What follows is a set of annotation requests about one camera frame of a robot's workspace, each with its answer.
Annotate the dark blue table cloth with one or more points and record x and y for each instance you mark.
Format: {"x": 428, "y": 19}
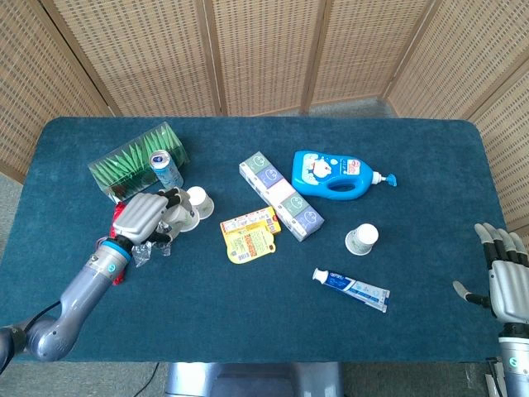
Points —
{"x": 248, "y": 314}

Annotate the clear box green tea bags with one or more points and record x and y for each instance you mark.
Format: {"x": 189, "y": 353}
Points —
{"x": 124, "y": 165}

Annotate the woven folding screen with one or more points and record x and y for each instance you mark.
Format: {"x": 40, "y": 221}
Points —
{"x": 264, "y": 54}

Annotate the blue detergent pump bottle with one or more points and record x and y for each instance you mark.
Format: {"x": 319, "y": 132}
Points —
{"x": 322, "y": 173}

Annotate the yellow flat box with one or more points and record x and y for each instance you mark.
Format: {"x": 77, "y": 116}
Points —
{"x": 248, "y": 220}

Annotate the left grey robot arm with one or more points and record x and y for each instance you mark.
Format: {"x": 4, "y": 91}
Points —
{"x": 82, "y": 289}

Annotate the crumpled clear plastic wrapper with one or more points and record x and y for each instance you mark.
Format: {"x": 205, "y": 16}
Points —
{"x": 142, "y": 252}

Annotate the red snack package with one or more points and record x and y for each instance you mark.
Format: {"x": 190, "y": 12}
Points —
{"x": 118, "y": 209}

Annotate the white paper cup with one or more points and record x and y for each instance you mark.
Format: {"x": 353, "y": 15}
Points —
{"x": 203, "y": 202}
{"x": 184, "y": 218}
{"x": 362, "y": 239}

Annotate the yellow die-cut packet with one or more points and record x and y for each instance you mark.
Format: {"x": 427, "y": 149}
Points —
{"x": 248, "y": 246}

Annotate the blue white toothpaste tube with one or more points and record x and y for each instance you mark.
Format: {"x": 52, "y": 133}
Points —
{"x": 351, "y": 287}

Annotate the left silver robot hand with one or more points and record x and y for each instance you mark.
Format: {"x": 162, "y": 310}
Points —
{"x": 138, "y": 217}

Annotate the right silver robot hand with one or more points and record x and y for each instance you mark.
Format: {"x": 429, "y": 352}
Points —
{"x": 510, "y": 289}

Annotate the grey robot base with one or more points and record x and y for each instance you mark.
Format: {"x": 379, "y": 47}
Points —
{"x": 256, "y": 380}

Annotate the long pastel tissue pack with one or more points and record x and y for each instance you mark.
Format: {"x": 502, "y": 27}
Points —
{"x": 281, "y": 194}

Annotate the light blue drink can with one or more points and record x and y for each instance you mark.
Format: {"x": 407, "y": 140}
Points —
{"x": 167, "y": 175}

